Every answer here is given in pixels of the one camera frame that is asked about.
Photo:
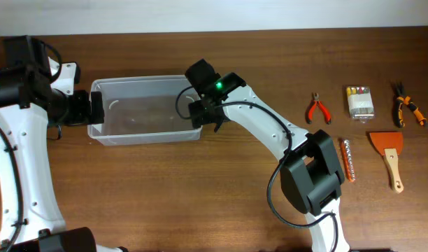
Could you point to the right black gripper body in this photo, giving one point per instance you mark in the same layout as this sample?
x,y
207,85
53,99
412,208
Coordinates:
x,y
198,115

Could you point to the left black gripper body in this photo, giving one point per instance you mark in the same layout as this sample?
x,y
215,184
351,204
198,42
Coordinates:
x,y
96,107

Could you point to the clear plastic storage container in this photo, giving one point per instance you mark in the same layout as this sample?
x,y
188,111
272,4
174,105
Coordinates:
x,y
144,110

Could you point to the orange socket bit holder strip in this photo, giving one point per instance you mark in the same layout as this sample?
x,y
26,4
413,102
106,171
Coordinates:
x,y
347,159

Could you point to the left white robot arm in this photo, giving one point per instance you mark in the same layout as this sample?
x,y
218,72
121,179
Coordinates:
x,y
37,92

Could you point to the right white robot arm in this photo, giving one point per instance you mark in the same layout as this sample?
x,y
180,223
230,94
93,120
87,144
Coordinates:
x,y
308,168

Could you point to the clear box of bits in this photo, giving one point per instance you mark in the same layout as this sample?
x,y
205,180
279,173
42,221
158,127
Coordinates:
x,y
360,103

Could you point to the orange scraper with wooden handle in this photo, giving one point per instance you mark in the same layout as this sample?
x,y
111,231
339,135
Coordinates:
x,y
389,145

